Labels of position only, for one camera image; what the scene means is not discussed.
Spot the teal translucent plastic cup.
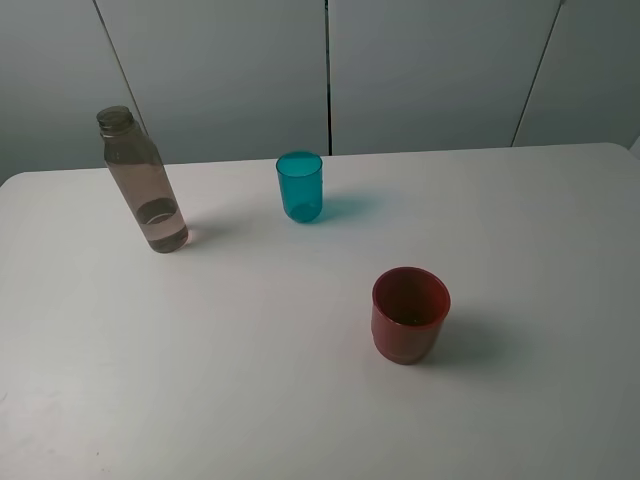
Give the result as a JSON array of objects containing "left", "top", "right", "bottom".
[{"left": 276, "top": 151, "right": 323, "bottom": 223}]

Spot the red plastic cup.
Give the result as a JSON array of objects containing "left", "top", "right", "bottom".
[{"left": 371, "top": 266, "right": 451, "bottom": 365}]

